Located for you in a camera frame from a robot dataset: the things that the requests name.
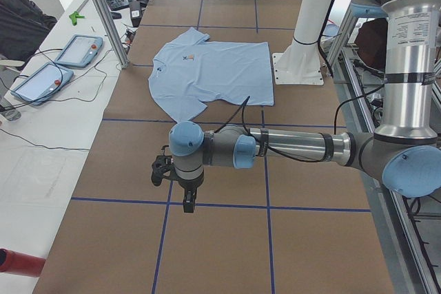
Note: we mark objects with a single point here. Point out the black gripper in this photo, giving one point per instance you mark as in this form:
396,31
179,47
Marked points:
188,184

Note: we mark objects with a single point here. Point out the light blue t-shirt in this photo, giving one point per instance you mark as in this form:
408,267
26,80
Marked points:
192,70

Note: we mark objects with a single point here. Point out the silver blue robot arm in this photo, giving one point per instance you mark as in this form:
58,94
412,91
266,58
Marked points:
401,153

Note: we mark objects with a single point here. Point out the far blue teach pendant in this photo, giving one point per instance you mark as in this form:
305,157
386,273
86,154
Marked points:
79,51

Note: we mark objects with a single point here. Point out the blue teach pendant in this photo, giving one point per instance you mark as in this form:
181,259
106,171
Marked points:
43,84
79,51

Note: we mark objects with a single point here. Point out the near blue teach pendant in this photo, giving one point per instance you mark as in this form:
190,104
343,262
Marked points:
43,84

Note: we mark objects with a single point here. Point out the red cylinder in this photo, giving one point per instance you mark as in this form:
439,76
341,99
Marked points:
17,263

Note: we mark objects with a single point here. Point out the black power adapter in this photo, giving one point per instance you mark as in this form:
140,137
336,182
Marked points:
136,13

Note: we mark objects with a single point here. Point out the green plastic clamp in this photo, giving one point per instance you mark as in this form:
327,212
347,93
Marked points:
74,17

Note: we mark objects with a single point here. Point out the black bag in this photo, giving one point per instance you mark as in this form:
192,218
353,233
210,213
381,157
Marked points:
24,26

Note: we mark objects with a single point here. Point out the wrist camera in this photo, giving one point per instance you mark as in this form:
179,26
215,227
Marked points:
160,167

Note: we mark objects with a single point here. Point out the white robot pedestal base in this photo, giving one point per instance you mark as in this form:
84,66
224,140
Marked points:
300,64

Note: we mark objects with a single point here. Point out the aluminium frame post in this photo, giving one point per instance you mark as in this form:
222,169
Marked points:
111,31

